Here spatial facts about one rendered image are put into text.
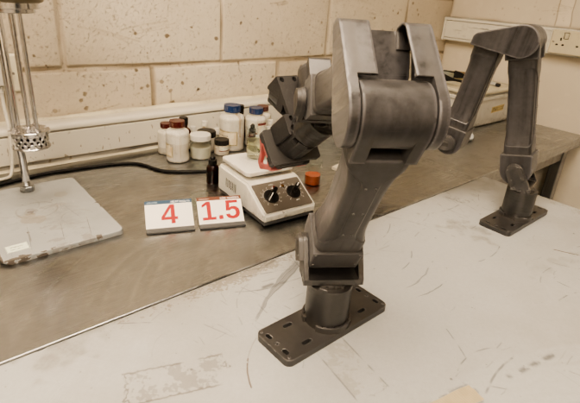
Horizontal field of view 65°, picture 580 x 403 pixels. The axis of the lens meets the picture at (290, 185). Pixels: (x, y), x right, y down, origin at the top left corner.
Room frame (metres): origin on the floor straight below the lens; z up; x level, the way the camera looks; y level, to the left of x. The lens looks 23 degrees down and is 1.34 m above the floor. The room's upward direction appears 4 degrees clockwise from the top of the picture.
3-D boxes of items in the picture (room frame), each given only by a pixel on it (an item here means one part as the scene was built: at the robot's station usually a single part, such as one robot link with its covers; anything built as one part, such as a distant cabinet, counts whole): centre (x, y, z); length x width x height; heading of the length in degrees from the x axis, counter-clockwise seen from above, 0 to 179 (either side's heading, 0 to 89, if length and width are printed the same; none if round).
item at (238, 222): (0.82, 0.13, 0.92); 0.09 x 0.06 x 0.04; 110
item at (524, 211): (0.94, -0.51, 0.94); 0.20 x 0.07 x 0.08; 132
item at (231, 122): (1.28, 0.18, 0.96); 0.07 x 0.07 x 0.13
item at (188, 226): (0.79, 0.23, 0.92); 0.09 x 0.06 x 0.04; 110
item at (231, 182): (0.93, 0.06, 0.94); 0.22 x 0.13 x 0.08; 37
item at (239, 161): (0.95, 0.08, 0.98); 0.12 x 0.12 x 0.01; 37
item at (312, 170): (1.06, -0.05, 0.93); 0.04 x 0.04 x 0.06
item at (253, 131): (0.97, 0.08, 1.02); 0.06 x 0.05 x 0.08; 27
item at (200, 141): (1.18, 0.25, 0.93); 0.06 x 0.06 x 0.07
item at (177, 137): (1.15, 0.31, 0.95); 0.06 x 0.06 x 0.11
